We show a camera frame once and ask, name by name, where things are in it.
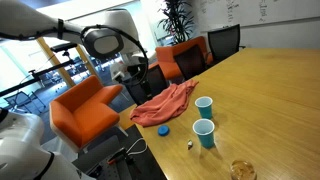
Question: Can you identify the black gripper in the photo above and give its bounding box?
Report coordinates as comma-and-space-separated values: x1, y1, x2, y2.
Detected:
124, 63, 149, 92

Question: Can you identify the blue plastic cup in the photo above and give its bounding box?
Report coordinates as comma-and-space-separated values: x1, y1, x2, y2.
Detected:
192, 118, 216, 149
194, 96, 214, 120

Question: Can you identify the black office chair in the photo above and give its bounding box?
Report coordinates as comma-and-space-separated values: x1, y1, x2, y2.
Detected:
173, 44, 208, 81
146, 64, 170, 98
207, 23, 246, 66

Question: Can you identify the orange sofa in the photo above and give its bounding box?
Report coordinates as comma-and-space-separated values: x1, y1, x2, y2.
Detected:
154, 35, 214, 81

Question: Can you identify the salmon orange cloth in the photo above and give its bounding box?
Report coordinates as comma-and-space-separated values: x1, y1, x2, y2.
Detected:
129, 78, 200, 128

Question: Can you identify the blue round jar lid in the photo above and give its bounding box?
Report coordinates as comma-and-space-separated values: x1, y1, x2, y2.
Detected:
157, 124, 171, 137

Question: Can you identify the orange armchair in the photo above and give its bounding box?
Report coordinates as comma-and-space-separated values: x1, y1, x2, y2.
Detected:
49, 74, 129, 153

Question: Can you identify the green potted plant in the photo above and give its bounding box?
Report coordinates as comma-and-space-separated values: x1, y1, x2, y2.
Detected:
158, 0, 196, 46

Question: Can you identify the peanut butter jar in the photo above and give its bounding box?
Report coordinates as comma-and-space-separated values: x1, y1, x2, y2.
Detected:
229, 159, 258, 180

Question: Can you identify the white cable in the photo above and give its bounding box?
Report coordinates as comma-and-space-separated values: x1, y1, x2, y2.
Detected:
126, 137, 148, 156

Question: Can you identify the orange handled clamp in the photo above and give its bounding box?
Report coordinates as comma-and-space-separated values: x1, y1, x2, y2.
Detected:
107, 148, 136, 168

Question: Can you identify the black camera stand bar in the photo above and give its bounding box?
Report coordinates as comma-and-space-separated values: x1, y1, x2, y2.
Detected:
0, 43, 81, 98

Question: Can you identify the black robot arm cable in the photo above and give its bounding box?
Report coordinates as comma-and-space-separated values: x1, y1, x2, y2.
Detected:
0, 24, 149, 86

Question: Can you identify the wall whiteboard with writing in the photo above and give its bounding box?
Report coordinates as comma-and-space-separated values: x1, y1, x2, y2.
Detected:
193, 0, 320, 33

